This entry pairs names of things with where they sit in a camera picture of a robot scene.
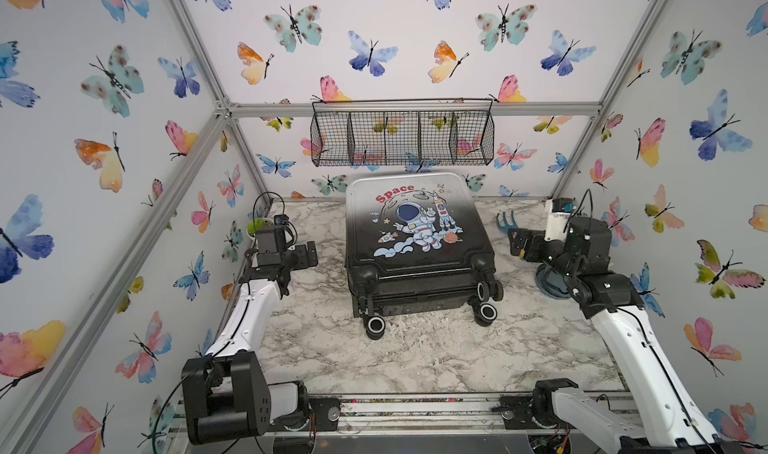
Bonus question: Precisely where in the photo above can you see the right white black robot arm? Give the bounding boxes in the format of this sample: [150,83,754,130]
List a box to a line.
[508,216,743,453]

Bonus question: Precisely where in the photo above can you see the white flower plant grey pot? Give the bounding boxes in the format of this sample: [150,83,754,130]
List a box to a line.
[534,264,573,300]

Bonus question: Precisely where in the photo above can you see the small green plant white pot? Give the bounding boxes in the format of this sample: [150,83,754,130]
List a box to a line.
[246,218,274,239]

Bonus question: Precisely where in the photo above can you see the black wire wall basket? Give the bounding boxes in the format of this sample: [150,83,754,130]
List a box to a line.
[305,98,495,168]

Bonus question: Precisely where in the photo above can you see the teal yellow garden fork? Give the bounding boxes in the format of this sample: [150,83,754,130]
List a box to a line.
[495,210,519,234]

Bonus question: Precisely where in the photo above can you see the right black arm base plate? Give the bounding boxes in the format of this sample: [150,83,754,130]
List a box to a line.
[491,392,572,430]

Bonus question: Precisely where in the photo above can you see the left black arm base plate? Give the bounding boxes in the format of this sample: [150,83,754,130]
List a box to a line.
[270,397,341,432]

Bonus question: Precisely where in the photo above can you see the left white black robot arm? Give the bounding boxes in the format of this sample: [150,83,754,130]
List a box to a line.
[180,214,318,445]

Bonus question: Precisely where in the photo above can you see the black white space suitcase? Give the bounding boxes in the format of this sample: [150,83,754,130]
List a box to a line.
[345,173,504,340]

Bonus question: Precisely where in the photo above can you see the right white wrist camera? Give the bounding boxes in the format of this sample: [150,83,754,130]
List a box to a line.
[545,198,575,242]

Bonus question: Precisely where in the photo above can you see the aluminium front rail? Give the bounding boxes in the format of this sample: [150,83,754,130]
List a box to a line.
[167,392,673,437]

